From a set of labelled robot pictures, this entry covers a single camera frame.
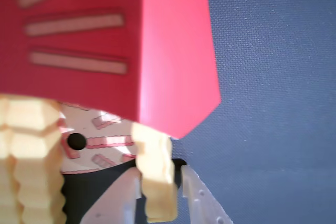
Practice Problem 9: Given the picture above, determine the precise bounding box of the white translucent gripper finger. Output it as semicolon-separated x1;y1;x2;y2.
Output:
80;167;144;224
181;165;234;224

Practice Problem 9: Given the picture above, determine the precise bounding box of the red and white fry box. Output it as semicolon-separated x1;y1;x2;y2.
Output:
0;0;223;175

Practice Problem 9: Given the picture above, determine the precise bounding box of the yellow crinkle-cut toy fry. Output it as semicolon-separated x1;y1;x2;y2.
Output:
130;123;180;223
0;97;67;224

